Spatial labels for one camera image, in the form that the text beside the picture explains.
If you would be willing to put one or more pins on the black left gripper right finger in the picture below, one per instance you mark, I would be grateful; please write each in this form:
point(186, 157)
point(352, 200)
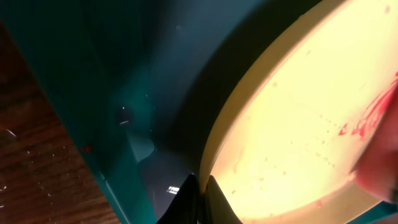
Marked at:
point(216, 209)

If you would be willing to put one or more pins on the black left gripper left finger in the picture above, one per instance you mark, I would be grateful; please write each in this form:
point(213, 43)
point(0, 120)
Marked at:
point(184, 206)

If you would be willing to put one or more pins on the yellow plate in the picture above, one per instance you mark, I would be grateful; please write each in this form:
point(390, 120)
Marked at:
point(284, 145)

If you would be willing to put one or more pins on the orange black sponge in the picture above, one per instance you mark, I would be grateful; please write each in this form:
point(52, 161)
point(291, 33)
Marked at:
point(377, 167)

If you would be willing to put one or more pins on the teal plastic tray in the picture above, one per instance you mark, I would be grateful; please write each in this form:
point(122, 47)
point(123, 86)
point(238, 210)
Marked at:
point(106, 106)

